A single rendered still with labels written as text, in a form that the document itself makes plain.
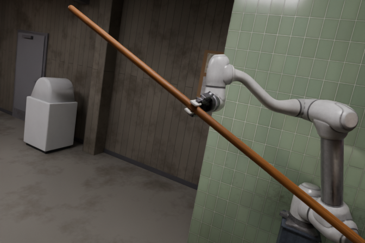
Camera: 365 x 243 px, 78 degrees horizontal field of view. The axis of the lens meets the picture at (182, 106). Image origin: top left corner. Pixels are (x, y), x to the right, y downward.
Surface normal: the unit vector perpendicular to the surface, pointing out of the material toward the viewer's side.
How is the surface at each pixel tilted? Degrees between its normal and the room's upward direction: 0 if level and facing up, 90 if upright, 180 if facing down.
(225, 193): 90
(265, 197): 90
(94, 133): 90
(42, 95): 90
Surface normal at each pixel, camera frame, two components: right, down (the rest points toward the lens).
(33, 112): -0.44, 0.06
